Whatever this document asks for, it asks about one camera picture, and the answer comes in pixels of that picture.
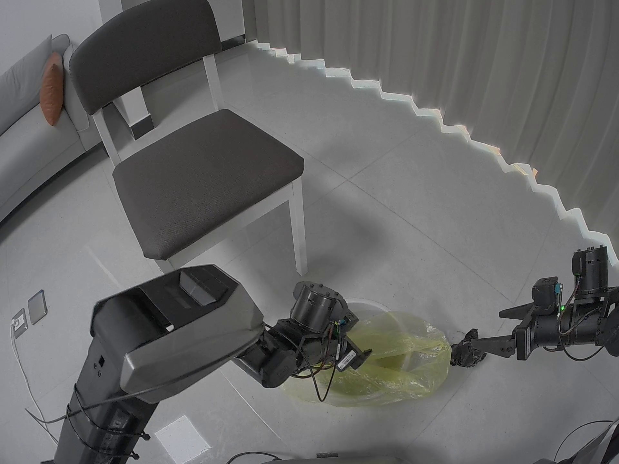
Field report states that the white curtain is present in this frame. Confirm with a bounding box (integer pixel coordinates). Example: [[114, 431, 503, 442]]
[[239, 0, 619, 241]]

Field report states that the white cable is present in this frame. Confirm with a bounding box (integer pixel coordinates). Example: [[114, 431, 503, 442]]
[[11, 322, 43, 408]]

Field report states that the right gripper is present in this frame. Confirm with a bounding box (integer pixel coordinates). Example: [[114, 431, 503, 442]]
[[470, 303, 604, 362]]

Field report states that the yellow plastic bag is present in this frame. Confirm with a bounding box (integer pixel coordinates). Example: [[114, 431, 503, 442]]
[[283, 310, 453, 408]]

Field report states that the orange cushion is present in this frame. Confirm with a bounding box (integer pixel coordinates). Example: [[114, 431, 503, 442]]
[[40, 52, 65, 127]]

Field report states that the dark grey padded chair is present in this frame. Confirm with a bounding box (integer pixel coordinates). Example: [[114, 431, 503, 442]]
[[68, 0, 309, 276]]

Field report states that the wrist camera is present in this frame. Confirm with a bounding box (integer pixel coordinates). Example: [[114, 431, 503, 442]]
[[338, 340, 373, 372], [531, 276, 565, 314]]

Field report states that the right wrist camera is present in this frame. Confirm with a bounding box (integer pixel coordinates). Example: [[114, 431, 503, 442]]
[[531, 276, 565, 314]]

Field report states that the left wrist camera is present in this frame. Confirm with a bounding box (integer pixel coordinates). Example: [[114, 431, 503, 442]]
[[338, 340, 373, 372]]

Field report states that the black plastic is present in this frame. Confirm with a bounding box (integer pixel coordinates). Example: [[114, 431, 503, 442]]
[[450, 328, 487, 369]]

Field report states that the pale grey sofa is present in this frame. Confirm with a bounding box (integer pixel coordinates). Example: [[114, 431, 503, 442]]
[[0, 33, 109, 224]]

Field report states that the black cable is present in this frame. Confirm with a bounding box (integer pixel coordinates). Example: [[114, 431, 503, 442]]
[[553, 420, 619, 459]]

